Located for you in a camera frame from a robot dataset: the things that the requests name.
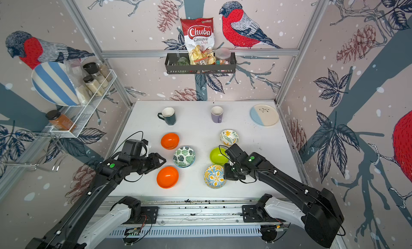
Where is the blue yellow patterned bowl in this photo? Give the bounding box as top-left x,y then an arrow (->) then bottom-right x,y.
204,165 -> 227,189

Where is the purple mug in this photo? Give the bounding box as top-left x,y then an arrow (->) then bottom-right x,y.
211,106 -> 224,123

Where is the far orange plastic bowl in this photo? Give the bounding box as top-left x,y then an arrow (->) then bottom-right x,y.
161,133 -> 180,150

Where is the black lid spice jar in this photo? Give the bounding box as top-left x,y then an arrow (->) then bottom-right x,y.
83,75 -> 105,97
83,62 -> 106,84

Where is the white wire wall shelf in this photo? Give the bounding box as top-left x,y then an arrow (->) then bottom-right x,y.
49,69 -> 118,138

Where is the green leaf bowl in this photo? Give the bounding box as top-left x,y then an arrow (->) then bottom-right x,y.
175,162 -> 192,168
173,146 -> 196,164

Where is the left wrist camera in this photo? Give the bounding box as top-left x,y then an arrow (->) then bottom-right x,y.
118,139 -> 149,163

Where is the blue white striped plate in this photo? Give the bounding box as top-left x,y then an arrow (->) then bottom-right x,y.
31,62 -> 79,106

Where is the clear jar pink lid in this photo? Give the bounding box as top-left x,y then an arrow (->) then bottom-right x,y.
215,48 -> 231,65

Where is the black wall basket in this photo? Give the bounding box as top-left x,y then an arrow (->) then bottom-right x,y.
165,52 -> 237,74

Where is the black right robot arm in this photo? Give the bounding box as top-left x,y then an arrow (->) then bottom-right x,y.
224,150 -> 344,248

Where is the dark green mug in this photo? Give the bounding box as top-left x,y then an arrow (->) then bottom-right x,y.
157,107 -> 176,126

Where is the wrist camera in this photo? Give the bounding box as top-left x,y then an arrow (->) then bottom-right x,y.
225,144 -> 256,165
118,139 -> 149,163

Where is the orange spice jar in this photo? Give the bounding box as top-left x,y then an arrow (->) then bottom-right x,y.
46,109 -> 76,132

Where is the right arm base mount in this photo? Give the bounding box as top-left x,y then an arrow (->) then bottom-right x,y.
241,205 -> 285,223

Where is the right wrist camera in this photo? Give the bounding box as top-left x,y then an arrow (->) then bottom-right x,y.
225,144 -> 256,165

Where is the green glass jar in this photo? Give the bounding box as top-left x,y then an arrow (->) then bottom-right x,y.
176,56 -> 190,66

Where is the red Chuba chips bag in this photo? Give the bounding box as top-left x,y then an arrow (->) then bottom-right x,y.
180,18 -> 216,65

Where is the blue cream ceramic plate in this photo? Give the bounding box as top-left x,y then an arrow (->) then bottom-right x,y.
250,104 -> 279,127

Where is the near orange plastic bowl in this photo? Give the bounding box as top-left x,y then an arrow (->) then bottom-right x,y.
157,166 -> 179,189

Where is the orange plastic bowl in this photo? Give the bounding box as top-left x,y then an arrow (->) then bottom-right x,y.
157,166 -> 179,189
161,133 -> 180,150

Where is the lime green plastic bowl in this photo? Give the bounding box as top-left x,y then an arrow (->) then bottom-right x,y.
210,147 -> 229,166

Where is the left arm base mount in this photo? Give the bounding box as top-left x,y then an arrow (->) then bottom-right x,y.
125,206 -> 159,225

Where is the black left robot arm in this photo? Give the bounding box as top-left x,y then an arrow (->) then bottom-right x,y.
26,152 -> 166,249

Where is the plastic bag on shelf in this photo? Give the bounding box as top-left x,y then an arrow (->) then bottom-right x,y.
64,59 -> 93,106

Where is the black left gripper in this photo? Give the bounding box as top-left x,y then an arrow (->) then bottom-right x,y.
131,151 -> 168,173

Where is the yellow flower ceramic bowl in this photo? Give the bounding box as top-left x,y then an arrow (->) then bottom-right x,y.
220,129 -> 239,147

